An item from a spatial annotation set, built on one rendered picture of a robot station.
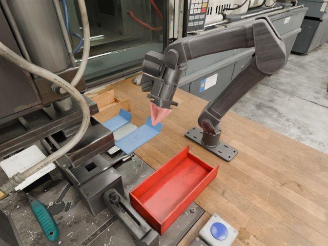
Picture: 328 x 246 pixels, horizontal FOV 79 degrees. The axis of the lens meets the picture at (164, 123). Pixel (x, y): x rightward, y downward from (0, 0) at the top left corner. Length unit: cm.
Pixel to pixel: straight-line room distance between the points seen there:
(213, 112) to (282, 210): 33
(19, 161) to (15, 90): 42
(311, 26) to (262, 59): 438
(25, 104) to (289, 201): 68
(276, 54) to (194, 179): 40
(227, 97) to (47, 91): 46
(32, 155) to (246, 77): 69
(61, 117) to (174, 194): 37
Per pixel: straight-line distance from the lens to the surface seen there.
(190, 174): 66
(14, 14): 40
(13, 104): 39
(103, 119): 86
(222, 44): 57
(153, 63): 66
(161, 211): 59
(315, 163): 86
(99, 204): 59
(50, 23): 40
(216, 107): 64
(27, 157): 77
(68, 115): 46
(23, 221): 69
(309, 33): 494
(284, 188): 73
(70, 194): 68
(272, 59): 55
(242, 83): 60
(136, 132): 67
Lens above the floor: 142
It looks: 38 degrees down
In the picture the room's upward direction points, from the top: straight up
